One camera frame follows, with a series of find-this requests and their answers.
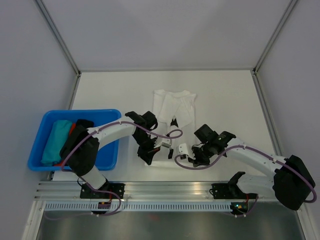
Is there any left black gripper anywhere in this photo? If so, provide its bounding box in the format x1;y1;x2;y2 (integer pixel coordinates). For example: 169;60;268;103
132;132;161;166

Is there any white printed t shirt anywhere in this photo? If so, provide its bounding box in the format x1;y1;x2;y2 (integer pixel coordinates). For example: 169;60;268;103
152;89;197;157

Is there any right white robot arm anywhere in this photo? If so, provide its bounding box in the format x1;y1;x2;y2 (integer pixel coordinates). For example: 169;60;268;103
186;124;317;211

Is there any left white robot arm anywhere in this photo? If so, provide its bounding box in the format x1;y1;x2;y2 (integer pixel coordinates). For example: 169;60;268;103
59;111;161;198

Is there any blue plastic bin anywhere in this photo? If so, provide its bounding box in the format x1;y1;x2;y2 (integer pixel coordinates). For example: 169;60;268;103
27;109;122;172

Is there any black rolled t shirt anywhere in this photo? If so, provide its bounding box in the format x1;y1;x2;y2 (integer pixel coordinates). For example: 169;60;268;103
75;119;95;129

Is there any red rolled t shirt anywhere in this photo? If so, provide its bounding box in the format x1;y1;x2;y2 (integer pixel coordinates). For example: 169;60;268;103
54;123;76;167

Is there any teal rolled t shirt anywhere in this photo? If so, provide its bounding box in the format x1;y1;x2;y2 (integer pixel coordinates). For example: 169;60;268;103
41;120;73;167

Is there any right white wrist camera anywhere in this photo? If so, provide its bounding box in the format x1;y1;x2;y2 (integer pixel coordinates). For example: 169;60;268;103
176;143;192;160

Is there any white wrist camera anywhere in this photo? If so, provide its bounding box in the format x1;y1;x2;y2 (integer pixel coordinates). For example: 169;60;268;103
176;143;192;160
154;137;172;149

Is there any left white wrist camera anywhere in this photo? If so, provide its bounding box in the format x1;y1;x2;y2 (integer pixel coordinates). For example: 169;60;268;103
154;137;172;149

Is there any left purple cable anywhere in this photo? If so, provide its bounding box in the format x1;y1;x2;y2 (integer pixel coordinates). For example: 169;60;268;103
44;121;183;220

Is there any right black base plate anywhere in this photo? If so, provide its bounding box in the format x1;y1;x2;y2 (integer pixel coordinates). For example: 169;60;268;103
209;183;257;200

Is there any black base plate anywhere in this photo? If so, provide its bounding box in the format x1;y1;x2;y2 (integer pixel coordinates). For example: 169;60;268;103
79;182;125;199
209;183;257;200

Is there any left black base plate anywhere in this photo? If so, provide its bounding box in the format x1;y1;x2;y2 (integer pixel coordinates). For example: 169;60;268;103
79;182;125;199

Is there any white slotted cable duct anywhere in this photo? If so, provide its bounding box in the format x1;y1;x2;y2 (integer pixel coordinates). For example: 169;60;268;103
45;201;232;212

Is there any aluminium mounting rail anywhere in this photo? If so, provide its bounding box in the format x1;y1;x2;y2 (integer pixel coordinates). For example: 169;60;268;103
34;180;276;200

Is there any right aluminium frame post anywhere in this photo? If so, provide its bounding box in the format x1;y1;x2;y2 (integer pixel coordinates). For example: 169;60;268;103
252;0;300;75

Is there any aluminium frame post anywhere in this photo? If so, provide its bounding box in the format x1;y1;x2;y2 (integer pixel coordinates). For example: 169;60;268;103
252;0;300;75
34;0;81;77

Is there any left aluminium frame post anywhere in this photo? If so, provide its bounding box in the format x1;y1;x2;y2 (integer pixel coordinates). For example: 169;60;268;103
34;0;81;77

